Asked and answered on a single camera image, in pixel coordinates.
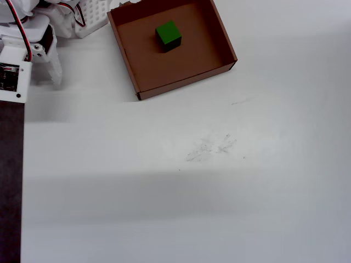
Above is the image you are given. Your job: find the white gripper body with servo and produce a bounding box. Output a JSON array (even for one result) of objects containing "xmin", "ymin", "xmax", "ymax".
[{"xmin": 27, "ymin": 24, "xmax": 58, "ymax": 64}]

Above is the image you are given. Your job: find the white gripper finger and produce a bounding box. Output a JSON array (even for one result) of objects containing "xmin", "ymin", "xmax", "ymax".
[{"xmin": 46, "ymin": 48, "xmax": 63, "ymax": 85}]

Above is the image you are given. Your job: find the brown wooden box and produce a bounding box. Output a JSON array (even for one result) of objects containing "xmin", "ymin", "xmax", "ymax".
[{"xmin": 106, "ymin": 0, "xmax": 238, "ymax": 101}]

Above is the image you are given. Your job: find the green cube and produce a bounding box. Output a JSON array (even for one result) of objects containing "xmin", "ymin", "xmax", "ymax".
[{"xmin": 155, "ymin": 20, "xmax": 183, "ymax": 54}]

